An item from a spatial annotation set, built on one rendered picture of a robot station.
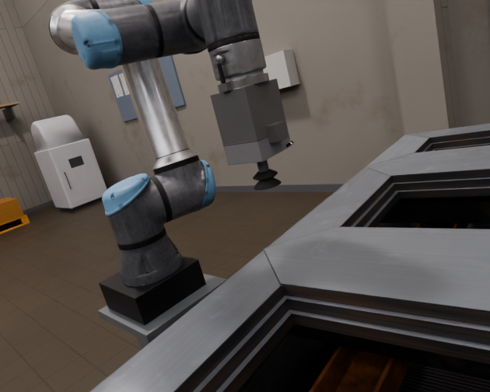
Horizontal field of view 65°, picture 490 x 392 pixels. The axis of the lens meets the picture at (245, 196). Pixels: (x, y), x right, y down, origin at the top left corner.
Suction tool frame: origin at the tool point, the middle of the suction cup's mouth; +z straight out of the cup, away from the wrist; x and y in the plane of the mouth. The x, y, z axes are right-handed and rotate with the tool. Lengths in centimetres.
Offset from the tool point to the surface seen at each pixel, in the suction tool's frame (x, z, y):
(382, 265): -17.7, 9.6, -5.1
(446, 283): -25.3, 9.4, -7.9
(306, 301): -10.4, 11.3, -12.1
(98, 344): 165, 99, 38
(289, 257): -4.0, 9.8, -4.3
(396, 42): 44, -18, 245
